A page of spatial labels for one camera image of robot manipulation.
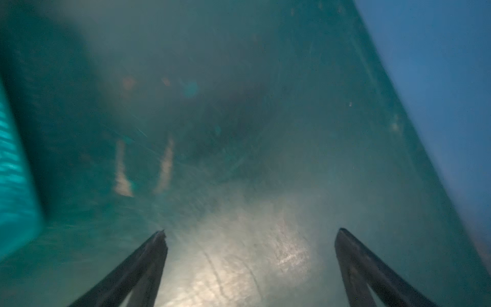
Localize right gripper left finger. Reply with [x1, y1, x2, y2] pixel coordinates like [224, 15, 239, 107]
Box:
[71, 230, 168, 306]

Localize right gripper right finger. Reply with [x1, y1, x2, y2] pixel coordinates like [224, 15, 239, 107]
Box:
[334, 228, 437, 307]

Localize teal perforated plastic basket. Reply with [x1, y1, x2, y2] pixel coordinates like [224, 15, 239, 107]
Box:
[1, 81, 44, 260]

